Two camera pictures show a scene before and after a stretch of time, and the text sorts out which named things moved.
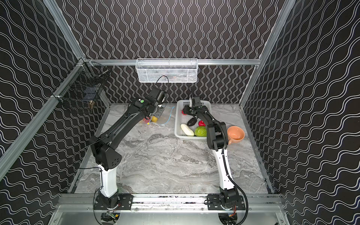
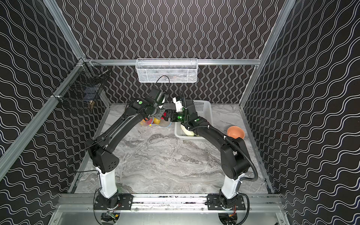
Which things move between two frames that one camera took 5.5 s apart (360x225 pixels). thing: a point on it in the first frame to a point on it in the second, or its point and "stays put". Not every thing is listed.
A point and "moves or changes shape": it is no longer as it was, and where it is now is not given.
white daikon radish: x=187 y=131 stays put
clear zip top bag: x=165 y=117 moves or changes shape
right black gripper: x=186 y=110 to x=174 y=115
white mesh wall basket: x=169 y=70 stays put
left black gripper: x=157 y=111 stays put
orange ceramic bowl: x=235 y=134 stays put
